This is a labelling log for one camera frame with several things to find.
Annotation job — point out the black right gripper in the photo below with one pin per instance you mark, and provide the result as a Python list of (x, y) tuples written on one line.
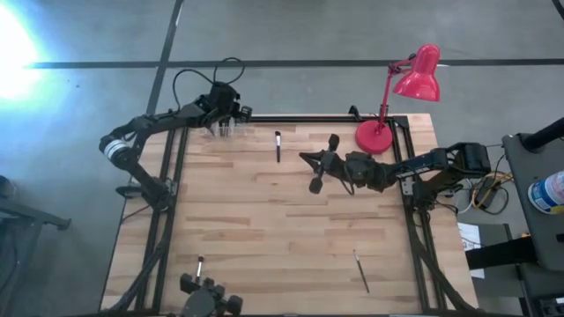
[(333, 142)]

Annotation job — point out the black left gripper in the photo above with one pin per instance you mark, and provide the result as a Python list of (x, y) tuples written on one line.
[(247, 114)]

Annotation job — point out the thick black makeup brush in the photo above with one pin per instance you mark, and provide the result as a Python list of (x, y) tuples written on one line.
[(278, 152)]

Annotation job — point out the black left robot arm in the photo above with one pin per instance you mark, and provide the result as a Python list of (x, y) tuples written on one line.
[(167, 118)]

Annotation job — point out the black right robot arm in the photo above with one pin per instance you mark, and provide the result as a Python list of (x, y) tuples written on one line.
[(423, 165)]

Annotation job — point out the thin black makeup brush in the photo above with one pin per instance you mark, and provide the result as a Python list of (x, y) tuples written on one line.
[(361, 271)]

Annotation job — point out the black makeup brush silver ferrule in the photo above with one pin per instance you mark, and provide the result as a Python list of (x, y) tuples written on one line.
[(200, 266)]

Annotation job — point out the clear acrylic brush organizer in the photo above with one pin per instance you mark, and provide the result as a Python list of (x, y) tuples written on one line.
[(240, 130)]

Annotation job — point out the black lamp plug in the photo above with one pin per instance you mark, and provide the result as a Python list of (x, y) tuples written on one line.
[(354, 113)]

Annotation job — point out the red desk lamp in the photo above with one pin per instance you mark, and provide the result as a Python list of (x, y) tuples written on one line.
[(374, 136)]

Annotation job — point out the white paper sheet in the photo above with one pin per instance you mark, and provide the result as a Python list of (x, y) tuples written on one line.
[(469, 235)]

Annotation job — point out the black power supply box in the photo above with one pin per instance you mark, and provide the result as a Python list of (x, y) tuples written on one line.
[(484, 190)]

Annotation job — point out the black metal beam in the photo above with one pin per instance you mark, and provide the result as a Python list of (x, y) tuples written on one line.
[(502, 253)]

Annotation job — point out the black metal stand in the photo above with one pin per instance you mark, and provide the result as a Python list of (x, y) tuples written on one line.
[(35, 216)]

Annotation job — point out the black round pole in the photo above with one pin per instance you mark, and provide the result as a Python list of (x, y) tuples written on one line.
[(546, 134)]

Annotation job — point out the white blue wipes canister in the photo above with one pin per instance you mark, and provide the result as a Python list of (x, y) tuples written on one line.
[(548, 193)]

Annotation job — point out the dark grey side cart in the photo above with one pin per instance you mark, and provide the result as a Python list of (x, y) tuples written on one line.
[(542, 238)]

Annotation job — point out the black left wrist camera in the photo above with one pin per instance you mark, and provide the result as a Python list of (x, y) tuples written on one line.
[(223, 99)]

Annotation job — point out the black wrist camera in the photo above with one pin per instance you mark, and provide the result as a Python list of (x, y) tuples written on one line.
[(361, 164), (223, 99)]

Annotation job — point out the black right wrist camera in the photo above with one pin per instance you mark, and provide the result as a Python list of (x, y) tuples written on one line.
[(361, 164)]

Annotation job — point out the black aluminium table frame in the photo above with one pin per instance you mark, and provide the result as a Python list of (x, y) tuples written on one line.
[(282, 119)]

